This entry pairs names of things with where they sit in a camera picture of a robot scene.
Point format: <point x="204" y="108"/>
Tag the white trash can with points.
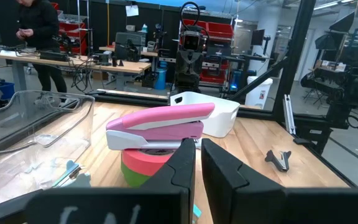
<point x="258" y="93"/>

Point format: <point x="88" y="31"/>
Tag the white paper sheet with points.
<point x="132" y="10"/>

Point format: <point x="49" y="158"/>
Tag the black power box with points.
<point x="54" y="56"/>

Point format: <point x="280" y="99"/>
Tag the white plastic bin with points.
<point x="222" y="124"/>

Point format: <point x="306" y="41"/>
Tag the red bin shelf rack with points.
<point x="73" y="31"/>
<point x="219" y="31"/>

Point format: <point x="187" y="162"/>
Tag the wooden desk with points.
<point x="107" y="48"/>

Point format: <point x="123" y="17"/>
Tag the blue lit computer tower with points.
<point x="234" y="82"/>

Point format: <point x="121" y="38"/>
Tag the small black monitor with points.
<point x="257" y="37"/>

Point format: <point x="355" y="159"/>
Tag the person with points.
<point x="39" y="28"/>

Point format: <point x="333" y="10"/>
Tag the green and grey stapler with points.
<point x="73" y="175"/>

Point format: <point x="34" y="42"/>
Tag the clear plastic bin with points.
<point x="42" y="124"/>

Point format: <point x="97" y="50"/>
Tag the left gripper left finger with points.
<point x="172" y="174"/>

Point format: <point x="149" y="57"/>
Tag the green tape roll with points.
<point x="132" y="179"/>

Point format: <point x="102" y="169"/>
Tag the blue barrel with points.
<point x="161" y="79"/>

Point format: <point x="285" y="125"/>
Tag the pink stapler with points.
<point x="166" y="115"/>

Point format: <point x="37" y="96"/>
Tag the wooden workbench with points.
<point x="104" y="63"/>

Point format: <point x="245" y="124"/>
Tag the pink tape roll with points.
<point x="141" y="161"/>

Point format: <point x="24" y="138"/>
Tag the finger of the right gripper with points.
<point x="183" y="77"/>
<point x="195" y="77"/>

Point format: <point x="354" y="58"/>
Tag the blue crate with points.
<point x="3" y="90"/>

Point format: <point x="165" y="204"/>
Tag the black staple remover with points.
<point x="278" y="160"/>

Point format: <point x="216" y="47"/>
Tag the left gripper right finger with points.
<point x="228" y="186"/>

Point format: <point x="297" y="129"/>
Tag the silver aluminium bracket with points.
<point x="289" y="115"/>

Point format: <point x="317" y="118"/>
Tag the blue bottle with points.
<point x="144" y="28"/>

